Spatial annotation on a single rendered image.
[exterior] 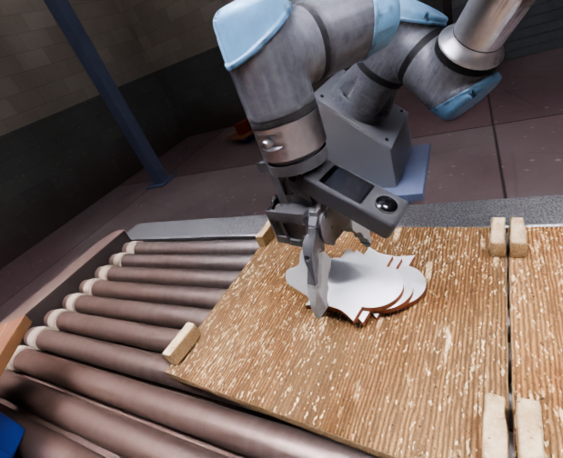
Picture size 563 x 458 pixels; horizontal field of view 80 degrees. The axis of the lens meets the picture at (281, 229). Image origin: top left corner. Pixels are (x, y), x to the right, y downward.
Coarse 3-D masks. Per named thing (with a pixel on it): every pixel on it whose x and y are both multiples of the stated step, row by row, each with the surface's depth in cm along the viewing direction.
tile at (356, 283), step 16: (352, 256) 51; (368, 256) 50; (384, 256) 48; (336, 272) 49; (352, 272) 48; (368, 272) 47; (384, 272) 46; (336, 288) 46; (352, 288) 45; (368, 288) 44; (384, 288) 44; (400, 288) 43; (336, 304) 44; (352, 304) 43; (368, 304) 42; (384, 304) 41; (352, 320) 41
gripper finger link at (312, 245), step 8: (312, 232) 39; (304, 240) 39; (312, 240) 39; (320, 240) 39; (304, 248) 39; (312, 248) 38; (320, 248) 40; (304, 256) 39; (312, 256) 39; (312, 264) 39; (312, 272) 39; (312, 280) 40
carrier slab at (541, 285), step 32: (544, 256) 42; (512, 288) 40; (544, 288) 39; (512, 320) 37; (544, 320) 36; (512, 352) 34; (544, 352) 33; (512, 384) 32; (544, 384) 31; (544, 416) 29; (544, 448) 27
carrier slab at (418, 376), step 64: (256, 256) 64; (448, 256) 48; (256, 320) 50; (320, 320) 46; (384, 320) 43; (448, 320) 40; (192, 384) 46; (256, 384) 41; (320, 384) 38; (384, 384) 36; (448, 384) 34; (384, 448) 31; (448, 448) 29
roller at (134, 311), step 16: (64, 304) 79; (80, 304) 76; (96, 304) 73; (112, 304) 71; (128, 304) 68; (144, 304) 67; (160, 304) 65; (128, 320) 68; (144, 320) 65; (160, 320) 63; (176, 320) 60; (192, 320) 59
